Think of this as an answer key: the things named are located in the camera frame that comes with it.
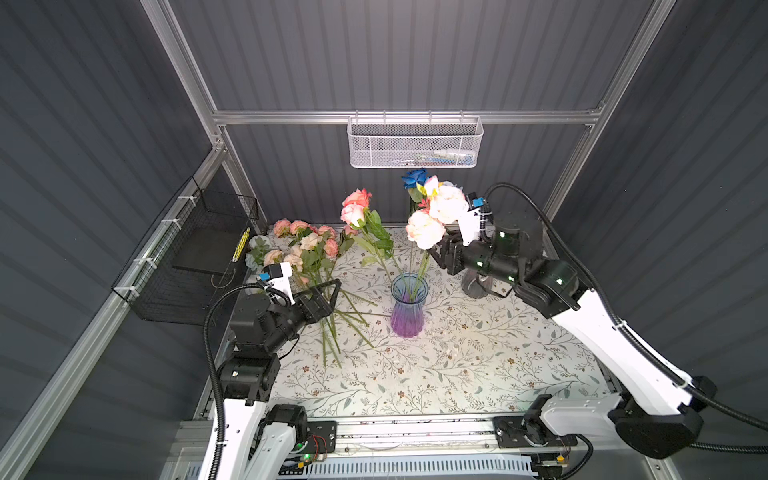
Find bunch of artificial flowers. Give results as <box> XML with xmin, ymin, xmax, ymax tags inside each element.
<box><xmin>245</xmin><ymin>219</ymin><xmax>386</xmax><ymax>361</ymax></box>

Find blue rose stem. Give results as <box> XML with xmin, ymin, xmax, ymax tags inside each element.
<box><xmin>402</xmin><ymin>168</ymin><xmax>428</xmax><ymax>204</ymax></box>

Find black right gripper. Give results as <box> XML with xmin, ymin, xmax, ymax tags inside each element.
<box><xmin>419</xmin><ymin>227</ymin><xmax>516</xmax><ymax>288</ymax></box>

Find black wire mesh basket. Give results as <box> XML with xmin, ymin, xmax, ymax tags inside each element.
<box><xmin>113</xmin><ymin>180</ymin><xmax>263</xmax><ymax>326</ymax></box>

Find red glass vase with ribbon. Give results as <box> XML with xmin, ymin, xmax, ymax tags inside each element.
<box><xmin>461</xmin><ymin>270</ymin><xmax>496</xmax><ymax>299</ymax></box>

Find light pink rose stem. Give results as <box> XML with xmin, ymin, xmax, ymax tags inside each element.
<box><xmin>341</xmin><ymin>203</ymin><xmax>394</xmax><ymax>282</ymax></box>

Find pink red rose stem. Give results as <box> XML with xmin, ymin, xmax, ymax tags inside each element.
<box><xmin>342</xmin><ymin>189</ymin><xmax>402</xmax><ymax>273</ymax></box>

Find items in white basket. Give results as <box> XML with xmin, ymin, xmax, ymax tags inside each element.
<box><xmin>395</xmin><ymin>149</ymin><xmax>476</xmax><ymax>168</ymax></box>

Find floral table cloth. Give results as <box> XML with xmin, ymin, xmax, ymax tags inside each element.
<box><xmin>271</xmin><ymin>226</ymin><xmax>609</xmax><ymax>417</ymax></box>

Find white wire mesh basket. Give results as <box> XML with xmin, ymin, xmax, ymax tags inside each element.
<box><xmin>346</xmin><ymin>114</ymin><xmax>484</xmax><ymax>169</ymax></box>

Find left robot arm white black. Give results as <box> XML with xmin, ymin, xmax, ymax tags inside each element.
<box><xmin>198</xmin><ymin>279</ymin><xmax>341</xmax><ymax>479</ymax></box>

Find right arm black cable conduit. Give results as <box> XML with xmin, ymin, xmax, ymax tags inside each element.
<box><xmin>482</xmin><ymin>181</ymin><xmax>768</xmax><ymax>480</ymax></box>

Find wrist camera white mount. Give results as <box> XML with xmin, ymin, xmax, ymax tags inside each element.
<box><xmin>458</xmin><ymin>192</ymin><xmax>492</xmax><ymax>247</ymax></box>
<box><xmin>259</xmin><ymin>262</ymin><xmax>295</xmax><ymax>305</ymax></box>

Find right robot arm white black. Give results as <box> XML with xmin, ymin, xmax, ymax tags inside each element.
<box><xmin>430</xmin><ymin>209</ymin><xmax>716</xmax><ymax>459</ymax></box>

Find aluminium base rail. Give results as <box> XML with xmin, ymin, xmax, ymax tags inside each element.
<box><xmin>158</xmin><ymin>410</ymin><xmax>655</xmax><ymax>480</ymax></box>

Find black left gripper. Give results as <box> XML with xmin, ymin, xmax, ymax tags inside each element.
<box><xmin>265</xmin><ymin>278</ymin><xmax>338</xmax><ymax>357</ymax></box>

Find blue purple glass vase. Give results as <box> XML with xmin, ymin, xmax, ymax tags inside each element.
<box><xmin>390</xmin><ymin>273</ymin><xmax>429</xmax><ymax>338</ymax></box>

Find pink cream peony spray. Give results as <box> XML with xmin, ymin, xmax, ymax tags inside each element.
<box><xmin>405</xmin><ymin>172</ymin><xmax>468</xmax><ymax>277</ymax></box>

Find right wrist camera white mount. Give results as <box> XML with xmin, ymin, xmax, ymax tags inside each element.
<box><xmin>458</xmin><ymin>192</ymin><xmax>492</xmax><ymax>247</ymax></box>

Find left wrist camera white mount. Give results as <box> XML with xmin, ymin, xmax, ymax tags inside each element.
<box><xmin>259</xmin><ymin>262</ymin><xmax>295</xmax><ymax>305</ymax></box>

